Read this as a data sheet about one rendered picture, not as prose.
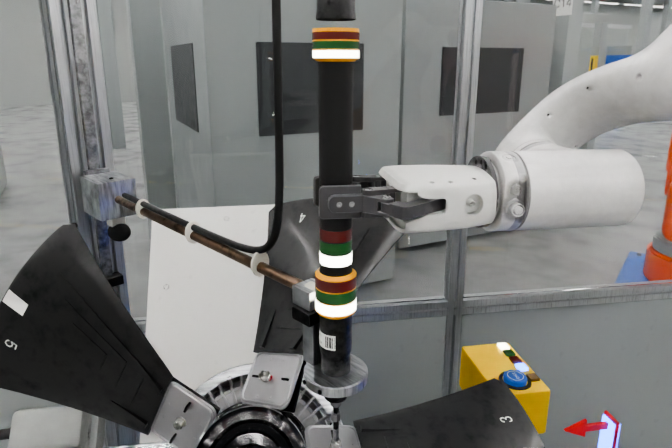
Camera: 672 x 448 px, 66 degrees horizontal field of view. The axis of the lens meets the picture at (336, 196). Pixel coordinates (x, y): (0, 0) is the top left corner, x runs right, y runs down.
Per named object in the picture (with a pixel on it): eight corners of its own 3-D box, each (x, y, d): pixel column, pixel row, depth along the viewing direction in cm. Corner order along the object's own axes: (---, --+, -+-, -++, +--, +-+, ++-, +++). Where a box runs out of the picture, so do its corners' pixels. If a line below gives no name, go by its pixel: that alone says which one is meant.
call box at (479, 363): (457, 391, 105) (460, 344, 102) (503, 386, 107) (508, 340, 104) (492, 447, 90) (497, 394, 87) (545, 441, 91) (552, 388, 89)
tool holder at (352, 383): (279, 370, 58) (276, 290, 56) (325, 347, 63) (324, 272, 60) (334, 408, 52) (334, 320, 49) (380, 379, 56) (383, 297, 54)
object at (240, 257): (115, 204, 94) (114, 196, 94) (122, 202, 95) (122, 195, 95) (307, 299, 57) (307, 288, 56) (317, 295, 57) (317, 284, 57)
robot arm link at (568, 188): (494, 139, 57) (536, 165, 49) (601, 137, 59) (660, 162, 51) (483, 208, 60) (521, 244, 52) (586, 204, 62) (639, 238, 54)
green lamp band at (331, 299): (306, 295, 54) (306, 285, 54) (336, 283, 57) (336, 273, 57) (335, 309, 51) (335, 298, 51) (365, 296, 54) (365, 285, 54)
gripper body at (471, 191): (509, 241, 50) (398, 246, 48) (467, 211, 60) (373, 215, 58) (517, 165, 48) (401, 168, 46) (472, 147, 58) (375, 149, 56)
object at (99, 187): (81, 213, 100) (76, 171, 98) (118, 207, 105) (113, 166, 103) (101, 225, 93) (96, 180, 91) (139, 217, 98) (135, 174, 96)
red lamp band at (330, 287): (306, 284, 54) (306, 273, 53) (336, 272, 57) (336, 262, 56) (335, 297, 51) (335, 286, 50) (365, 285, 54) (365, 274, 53)
